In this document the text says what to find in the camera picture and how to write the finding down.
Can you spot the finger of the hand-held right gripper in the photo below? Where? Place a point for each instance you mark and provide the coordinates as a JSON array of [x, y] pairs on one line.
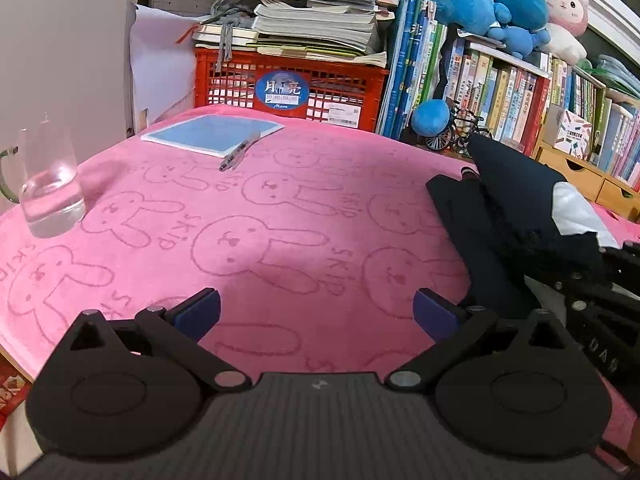
[[627, 262], [575, 285]]

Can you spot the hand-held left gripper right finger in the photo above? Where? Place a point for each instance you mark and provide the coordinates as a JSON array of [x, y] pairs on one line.
[[435, 312]]

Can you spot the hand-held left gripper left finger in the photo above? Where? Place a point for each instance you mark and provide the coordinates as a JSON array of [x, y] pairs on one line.
[[197, 312]]

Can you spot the navy and white jacket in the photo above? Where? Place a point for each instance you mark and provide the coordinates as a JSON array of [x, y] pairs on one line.
[[500, 220]]

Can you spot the wooden desk organizer with drawers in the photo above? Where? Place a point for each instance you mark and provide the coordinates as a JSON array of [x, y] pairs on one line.
[[575, 172]]

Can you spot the row of pastel-spine books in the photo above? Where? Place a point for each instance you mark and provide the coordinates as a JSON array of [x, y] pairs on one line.
[[620, 145]]

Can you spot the pink rabbit-print blanket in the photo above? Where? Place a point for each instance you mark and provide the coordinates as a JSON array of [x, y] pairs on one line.
[[300, 240]]

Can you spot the white pencil-print box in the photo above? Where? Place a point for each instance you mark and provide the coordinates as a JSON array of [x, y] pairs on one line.
[[567, 132]]

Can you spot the pen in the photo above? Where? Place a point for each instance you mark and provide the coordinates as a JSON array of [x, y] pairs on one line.
[[240, 152]]

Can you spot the blue notebook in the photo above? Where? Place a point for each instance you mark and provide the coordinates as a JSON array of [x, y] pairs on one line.
[[210, 135]]

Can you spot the row of tall books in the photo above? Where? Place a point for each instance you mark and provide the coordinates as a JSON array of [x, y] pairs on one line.
[[580, 90]]

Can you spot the miniature bicycle model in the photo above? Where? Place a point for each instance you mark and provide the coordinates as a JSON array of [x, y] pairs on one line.
[[457, 130]]

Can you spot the clear glass mug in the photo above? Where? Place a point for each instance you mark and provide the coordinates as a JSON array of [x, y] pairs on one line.
[[50, 200]]

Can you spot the stack of pale green folders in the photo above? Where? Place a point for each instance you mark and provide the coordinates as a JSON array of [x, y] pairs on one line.
[[617, 72]]

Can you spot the blue plush ball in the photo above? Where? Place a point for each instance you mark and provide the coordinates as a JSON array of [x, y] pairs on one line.
[[430, 117]]

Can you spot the red printed packet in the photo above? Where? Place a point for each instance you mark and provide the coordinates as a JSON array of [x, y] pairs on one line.
[[12, 395]]

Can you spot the row of colourful children's books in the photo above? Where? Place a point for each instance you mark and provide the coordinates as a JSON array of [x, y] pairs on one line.
[[500, 95]]

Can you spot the red plastic crate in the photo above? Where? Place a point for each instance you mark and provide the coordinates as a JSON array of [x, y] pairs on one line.
[[225, 85]]

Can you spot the white paper sheet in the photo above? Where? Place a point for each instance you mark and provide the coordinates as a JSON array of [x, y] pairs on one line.
[[160, 70]]

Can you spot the row of thin blue books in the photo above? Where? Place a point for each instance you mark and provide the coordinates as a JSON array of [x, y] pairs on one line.
[[410, 60]]

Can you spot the pink and white plush rabbit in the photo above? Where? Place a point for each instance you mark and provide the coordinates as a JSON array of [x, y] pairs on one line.
[[565, 10]]

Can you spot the blue plush toy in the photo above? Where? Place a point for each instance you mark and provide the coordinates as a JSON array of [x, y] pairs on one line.
[[455, 0], [520, 5]]

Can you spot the stack of papers and workbooks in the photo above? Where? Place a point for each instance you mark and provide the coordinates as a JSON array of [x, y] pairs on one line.
[[315, 20]]

